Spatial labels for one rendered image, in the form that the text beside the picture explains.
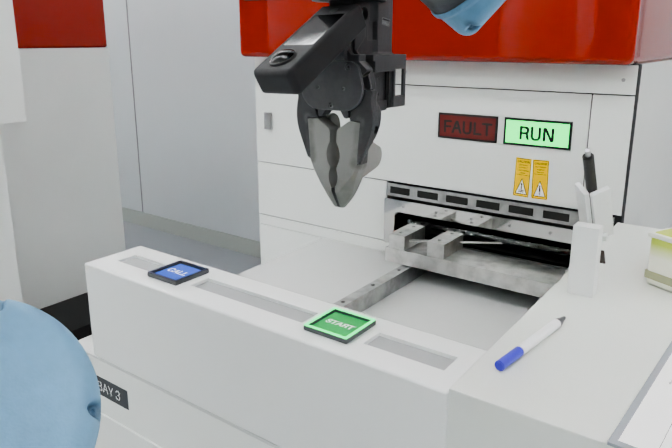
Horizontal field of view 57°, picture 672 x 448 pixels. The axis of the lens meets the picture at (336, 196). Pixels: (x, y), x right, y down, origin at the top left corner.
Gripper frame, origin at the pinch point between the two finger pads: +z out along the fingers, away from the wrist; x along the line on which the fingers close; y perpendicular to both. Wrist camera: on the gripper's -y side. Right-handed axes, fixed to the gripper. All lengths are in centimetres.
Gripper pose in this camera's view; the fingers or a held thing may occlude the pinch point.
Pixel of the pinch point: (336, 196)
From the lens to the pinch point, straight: 62.2
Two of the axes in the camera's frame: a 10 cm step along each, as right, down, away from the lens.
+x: -8.1, -1.4, 5.7
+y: 5.9, -2.0, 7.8
